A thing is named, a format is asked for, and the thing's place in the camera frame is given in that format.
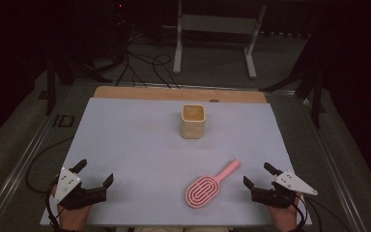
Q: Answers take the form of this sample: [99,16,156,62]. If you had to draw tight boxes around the pink hairbrush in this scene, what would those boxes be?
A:
[185,158,242,210]

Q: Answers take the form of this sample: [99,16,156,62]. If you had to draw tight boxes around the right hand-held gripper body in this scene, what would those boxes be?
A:
[251,170,319,210]

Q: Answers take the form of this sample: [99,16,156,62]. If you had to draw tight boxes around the person's right hand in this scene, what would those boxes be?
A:
[267,192,304,232]

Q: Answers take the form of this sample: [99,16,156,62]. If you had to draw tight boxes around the white metal stand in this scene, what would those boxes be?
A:
[172,0,268,80]

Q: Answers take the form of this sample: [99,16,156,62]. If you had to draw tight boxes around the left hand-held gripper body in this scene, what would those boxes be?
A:
[53,167,107,212]

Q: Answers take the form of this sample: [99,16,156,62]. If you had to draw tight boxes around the white table mat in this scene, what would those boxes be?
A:
[39,97,313,227]

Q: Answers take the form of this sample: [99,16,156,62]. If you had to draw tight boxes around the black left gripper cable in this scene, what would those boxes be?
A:
[25,136,75,232]

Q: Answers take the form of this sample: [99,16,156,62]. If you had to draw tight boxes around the black floor cables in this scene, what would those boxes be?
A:
[115,32,181,89]

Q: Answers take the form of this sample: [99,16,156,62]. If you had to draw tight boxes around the beige square cup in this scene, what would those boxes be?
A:
[181,103,207,140]

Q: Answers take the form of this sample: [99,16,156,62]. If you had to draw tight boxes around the metal floor rail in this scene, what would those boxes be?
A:
[0,84,78,232]
[298,93,368,232]

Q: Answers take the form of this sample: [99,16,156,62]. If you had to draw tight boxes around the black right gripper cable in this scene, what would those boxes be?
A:
[288,192,352,232]

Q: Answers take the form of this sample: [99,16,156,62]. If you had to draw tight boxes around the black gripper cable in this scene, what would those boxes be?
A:
[25,136,75,232]
[288,192,352,232]

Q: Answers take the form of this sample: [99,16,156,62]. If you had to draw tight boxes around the black tripod stand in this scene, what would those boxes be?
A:
[259,32,327,130]
[38,47,114,116]

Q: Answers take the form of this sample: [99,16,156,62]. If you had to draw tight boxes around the person's left hand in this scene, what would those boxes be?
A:
[51,185,93,232]

